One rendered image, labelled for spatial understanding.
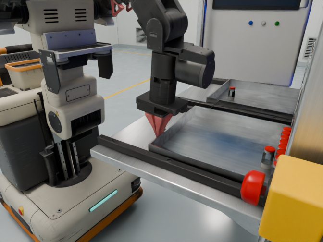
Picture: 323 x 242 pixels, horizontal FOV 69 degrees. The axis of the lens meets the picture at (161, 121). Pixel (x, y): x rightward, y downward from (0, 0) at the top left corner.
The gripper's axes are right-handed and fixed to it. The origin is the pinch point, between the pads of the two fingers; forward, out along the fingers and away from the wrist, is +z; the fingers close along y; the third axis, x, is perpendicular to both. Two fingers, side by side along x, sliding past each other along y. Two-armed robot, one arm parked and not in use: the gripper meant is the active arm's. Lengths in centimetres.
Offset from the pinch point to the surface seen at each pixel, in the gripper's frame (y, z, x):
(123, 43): -462, 118, 547
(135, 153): -1.4, 1.9, -7.4
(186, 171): 11.1, 0.6, -7.5
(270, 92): 18, 1, 54
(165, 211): -20, 93, 53
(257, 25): 0, -19, 90
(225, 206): 20.2, 1.9, -10.4
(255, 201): 24.1, -10.0, -19.6
